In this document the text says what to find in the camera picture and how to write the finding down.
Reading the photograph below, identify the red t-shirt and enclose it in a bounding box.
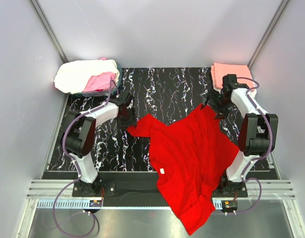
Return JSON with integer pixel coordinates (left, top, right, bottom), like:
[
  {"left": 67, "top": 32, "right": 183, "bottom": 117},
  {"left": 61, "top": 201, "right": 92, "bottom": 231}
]
[{"left": 128, "top": 105, "right": 239, "bottom": 235}]

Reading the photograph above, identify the left corner aluminium post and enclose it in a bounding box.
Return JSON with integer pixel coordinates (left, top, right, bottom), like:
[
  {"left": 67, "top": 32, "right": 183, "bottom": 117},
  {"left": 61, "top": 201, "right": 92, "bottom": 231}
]
[{"left": 29, "top": 0, "right": 68, "bottom": 63}]

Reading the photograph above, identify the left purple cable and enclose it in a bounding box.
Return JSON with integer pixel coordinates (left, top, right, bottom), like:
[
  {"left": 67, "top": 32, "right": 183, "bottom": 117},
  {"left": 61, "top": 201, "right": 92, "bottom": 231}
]
[{"left": 53, "top": 79, "right": 119, "bottom": 236}]

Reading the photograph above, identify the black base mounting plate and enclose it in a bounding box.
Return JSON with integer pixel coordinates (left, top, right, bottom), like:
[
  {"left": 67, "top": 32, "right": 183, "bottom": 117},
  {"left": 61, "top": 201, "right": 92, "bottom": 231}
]
[{"left": 72, "top": 171, "right": 248, "bottom": 208}]

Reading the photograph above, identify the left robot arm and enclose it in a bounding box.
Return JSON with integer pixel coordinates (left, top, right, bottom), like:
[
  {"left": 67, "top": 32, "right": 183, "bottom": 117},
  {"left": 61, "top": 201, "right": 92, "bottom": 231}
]
[{"left": 61, "top": 91, "right": 137, "bottom": 197}]

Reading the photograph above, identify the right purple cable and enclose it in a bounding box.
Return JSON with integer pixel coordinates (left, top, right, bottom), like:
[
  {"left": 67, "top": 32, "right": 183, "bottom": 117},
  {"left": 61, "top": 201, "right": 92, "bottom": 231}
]
[{"left": 211, "top": 76, "right": 272, "bottom": 215}]

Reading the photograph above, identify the white cable duct strip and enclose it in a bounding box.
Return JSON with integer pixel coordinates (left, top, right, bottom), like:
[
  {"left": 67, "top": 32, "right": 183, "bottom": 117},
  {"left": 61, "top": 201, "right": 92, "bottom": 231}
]
[{"left": 37, "top": 198, "right": 239, "bottom": 209}]

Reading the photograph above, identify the white crumpled shirt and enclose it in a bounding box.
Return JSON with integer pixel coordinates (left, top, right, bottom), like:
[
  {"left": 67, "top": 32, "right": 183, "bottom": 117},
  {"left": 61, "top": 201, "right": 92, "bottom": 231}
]
[{"left": 54, "top": 60, "right": 114, "bottom": 94}]

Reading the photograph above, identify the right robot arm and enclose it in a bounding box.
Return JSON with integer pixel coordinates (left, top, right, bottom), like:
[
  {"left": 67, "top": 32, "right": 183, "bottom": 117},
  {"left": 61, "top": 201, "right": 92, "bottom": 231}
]
[{"left": 209, "top": 74, "right": 279, "bottom": 197}]

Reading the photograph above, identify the right corner aluminium post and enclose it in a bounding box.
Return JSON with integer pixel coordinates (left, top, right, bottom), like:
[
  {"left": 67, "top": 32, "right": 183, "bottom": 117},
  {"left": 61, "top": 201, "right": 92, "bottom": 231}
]
[{"left": 247, "top": 0, "right": 291, "bottom": 70}]

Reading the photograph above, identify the corner aluminium post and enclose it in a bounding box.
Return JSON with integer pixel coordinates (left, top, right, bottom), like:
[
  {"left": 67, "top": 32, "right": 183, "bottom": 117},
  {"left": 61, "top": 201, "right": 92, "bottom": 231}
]
[
  {"left": 247, "top": 0, "right": 291, "bottom": 70},
  {"left": 29, "top": 0, "right": 68, "bottom": 63}
]

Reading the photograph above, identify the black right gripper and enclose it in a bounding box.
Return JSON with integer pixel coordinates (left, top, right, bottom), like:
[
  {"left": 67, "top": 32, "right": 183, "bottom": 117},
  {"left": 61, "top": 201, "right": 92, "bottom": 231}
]
[{"left": 200, "top": 88, "right": 232, "bottom": 120}]

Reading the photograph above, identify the folded salmon pink shirt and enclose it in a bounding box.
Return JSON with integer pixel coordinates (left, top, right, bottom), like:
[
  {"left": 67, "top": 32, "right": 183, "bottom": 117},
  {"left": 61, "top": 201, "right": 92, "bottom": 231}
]
[{"left": 216, "top": 63, "right": 255, "bottom": 88}]

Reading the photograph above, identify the purple cable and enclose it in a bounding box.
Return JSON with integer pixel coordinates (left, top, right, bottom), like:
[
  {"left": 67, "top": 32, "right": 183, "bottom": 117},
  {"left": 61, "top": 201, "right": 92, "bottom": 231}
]
[
  {"left": 53, "top": 79, "right": 119, "bottom": 236},
  {"left": 211, "top": 76, "right": 272, "bottom": 215}
]

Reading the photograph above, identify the aluminium front rail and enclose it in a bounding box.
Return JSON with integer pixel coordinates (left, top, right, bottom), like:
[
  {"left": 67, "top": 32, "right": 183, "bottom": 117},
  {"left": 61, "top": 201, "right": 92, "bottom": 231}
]
[{"left": 26, "top": 179, "right": 295, "bottom": 200}]

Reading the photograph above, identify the folded white shirt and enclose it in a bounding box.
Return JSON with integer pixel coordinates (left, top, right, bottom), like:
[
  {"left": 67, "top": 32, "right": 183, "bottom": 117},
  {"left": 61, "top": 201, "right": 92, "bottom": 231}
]
[{"left": 211, "top": 63, "right": 223, "bottom": 92}]

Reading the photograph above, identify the pink crumpled shirt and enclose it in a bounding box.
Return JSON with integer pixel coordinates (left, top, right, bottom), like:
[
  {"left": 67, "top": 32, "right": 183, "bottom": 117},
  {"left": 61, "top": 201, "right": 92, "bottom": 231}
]
[{"left": 83, "top": 58, "right": 119, "bottom": 92}]

